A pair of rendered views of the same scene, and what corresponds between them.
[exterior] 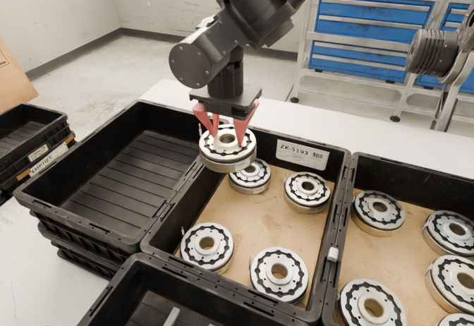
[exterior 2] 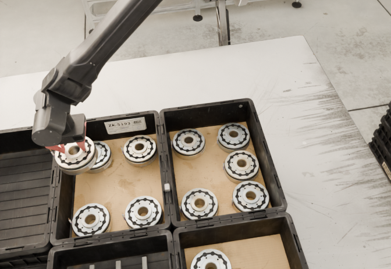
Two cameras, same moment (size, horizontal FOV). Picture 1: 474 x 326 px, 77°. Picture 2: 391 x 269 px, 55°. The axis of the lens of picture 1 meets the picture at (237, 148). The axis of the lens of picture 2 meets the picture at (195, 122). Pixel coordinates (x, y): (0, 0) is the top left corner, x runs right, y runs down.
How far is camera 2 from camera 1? 51 cm
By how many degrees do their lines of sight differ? 23
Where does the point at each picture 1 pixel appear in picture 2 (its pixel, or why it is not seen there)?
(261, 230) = (121, 192)
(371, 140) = (175, 76)
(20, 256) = not seen: outside the picture
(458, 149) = (237, 58)
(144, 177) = (11, 198)
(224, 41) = (60, 117)
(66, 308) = not seen: outside the picture
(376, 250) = (195, 168)
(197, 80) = (53, 142)
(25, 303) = not seen: outside the picture
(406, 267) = (213, 170)
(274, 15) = (81, 92)
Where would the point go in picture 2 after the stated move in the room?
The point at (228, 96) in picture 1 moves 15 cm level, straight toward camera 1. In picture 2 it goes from (67, 131) to (93, 178)
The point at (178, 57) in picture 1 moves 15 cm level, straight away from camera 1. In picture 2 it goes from (38, 136) to (6, 97)
